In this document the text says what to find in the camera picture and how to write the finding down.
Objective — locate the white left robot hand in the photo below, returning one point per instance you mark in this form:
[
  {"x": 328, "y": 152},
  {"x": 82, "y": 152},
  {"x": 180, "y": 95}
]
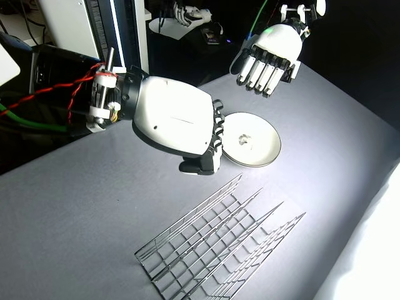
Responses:
[{"x": 278, "y": 40}]

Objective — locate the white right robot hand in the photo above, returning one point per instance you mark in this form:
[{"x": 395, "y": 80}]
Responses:
[{"x": 175, "y": 118}]

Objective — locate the white round plate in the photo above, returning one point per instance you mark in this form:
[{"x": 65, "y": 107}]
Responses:
[
  {"x": 250, "y": 140},
  {"x": 250, "y": 166}
]

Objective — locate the dark phone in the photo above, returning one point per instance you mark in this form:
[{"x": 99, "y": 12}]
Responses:
[{"x": 212, "y": 37}]

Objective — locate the spare white robot hand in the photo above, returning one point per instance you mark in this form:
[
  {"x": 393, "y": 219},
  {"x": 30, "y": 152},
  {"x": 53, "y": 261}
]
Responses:
[{"x": 195, "y": 14}]

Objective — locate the white paper sheet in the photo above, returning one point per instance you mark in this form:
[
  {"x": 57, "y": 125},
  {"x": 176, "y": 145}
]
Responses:
[{"x": 168, "y": 28}]

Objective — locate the white robot lift column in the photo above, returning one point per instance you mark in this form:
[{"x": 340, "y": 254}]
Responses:
[{"x": 68, "y": 25}]

